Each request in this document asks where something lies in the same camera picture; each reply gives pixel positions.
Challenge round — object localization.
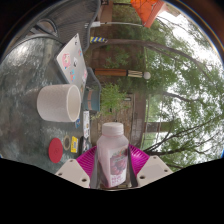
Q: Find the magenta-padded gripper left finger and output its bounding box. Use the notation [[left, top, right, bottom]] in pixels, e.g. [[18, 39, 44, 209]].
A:
[[54, 145, 99, 189]]

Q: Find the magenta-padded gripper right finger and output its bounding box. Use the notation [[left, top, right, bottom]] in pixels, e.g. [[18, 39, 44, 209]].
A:
[[128, 143, 174, 188]]

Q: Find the pink juice bottle white cap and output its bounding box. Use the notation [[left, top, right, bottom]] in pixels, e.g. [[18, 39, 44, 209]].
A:
[[96, 122, 130, 190]]

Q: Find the black laptop with stickers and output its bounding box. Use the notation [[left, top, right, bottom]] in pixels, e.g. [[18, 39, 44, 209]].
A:
[[81, 136, 93, 155]]

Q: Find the yellow card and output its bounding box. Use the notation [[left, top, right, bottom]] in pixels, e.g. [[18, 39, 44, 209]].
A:
[[70, 135, 80, 155]]

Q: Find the tall tree dark trunk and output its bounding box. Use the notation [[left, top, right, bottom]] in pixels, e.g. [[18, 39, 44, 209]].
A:
[[141, 113, 224, 162]]

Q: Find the flat round red coaster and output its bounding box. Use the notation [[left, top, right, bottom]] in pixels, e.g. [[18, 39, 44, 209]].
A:
[[48, 137, 64, 164]]

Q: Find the white cup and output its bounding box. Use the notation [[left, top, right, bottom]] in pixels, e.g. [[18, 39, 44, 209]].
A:
[[36, 83, 82, 123]]

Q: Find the green plant in blue pot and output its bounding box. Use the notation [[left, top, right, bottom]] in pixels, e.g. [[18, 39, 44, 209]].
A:
[[82, 83, 128, 116]]

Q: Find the silver laptop with stickers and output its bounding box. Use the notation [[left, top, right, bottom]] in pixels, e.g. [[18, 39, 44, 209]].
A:
[[54, 33, 89, 93]]

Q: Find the leaning tree pale trunk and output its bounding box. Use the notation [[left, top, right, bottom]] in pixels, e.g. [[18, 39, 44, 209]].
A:
[[105, 37, 209, 69]]

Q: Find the blue yellow striped bollard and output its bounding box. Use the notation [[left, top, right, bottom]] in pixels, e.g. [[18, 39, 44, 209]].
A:
[[89, 36, 109, 45]]

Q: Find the orange patio umbrella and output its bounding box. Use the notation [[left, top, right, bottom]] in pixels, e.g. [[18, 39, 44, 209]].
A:
[[89, 0, 166, 29]]

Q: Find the beige tape ring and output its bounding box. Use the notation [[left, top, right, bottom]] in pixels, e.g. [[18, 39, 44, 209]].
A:
[[63, 135, 72, 151]]

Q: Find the wooden lamp post white globe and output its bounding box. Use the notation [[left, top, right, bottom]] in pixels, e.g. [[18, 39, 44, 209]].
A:
[[94, 68, 152, 81]]

